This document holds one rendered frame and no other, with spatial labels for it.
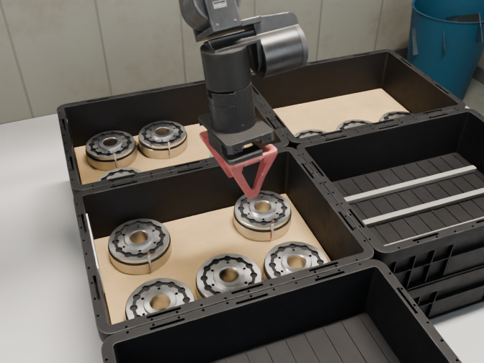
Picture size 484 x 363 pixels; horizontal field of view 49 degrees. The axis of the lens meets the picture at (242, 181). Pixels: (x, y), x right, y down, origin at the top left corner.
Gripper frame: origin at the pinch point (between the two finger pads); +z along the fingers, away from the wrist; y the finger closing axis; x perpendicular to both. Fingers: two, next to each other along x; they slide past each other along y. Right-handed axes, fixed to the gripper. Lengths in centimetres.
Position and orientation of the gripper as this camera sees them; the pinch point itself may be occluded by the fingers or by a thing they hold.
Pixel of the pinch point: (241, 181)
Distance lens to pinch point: 73.8
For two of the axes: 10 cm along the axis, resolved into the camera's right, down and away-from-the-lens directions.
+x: -9.0, 3.2, -3.1
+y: -4.3, -4.6, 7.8
